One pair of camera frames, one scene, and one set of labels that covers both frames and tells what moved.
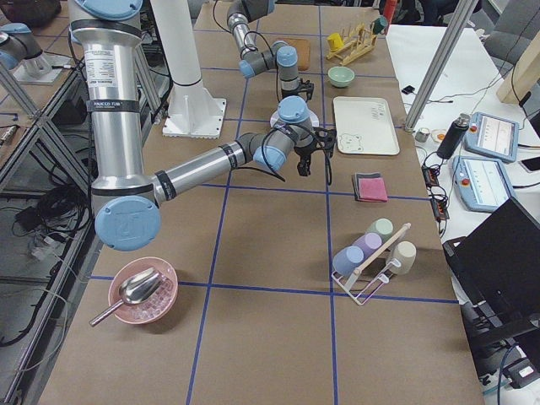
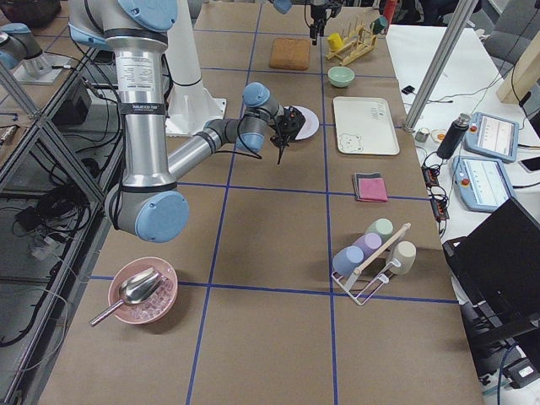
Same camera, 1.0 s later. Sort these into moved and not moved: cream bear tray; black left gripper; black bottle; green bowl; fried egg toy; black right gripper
Moved: black right gripper; black left gripper
Not moved: green bowl; fried egg toy; black bottle; cream bear tray
